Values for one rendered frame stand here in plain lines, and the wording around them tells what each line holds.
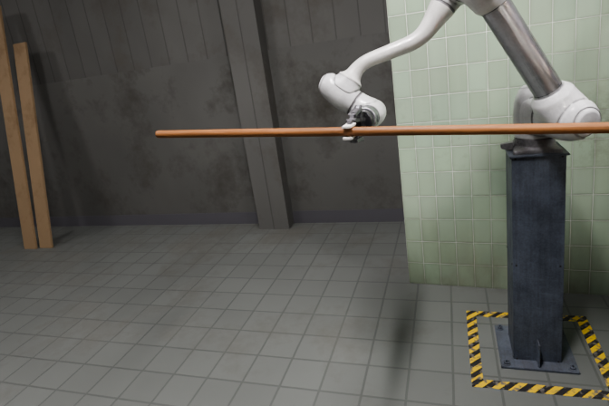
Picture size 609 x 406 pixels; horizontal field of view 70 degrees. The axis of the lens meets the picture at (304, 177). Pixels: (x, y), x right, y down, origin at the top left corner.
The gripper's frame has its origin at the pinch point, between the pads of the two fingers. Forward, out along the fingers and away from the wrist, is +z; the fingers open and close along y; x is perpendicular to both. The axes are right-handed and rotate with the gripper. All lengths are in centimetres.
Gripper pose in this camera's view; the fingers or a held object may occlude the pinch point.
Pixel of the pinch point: (349, 130)
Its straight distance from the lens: 144.8
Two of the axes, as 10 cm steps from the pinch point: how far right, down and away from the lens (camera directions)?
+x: -9.3, -0.2, 3.7
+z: -3.6, 3.0, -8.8
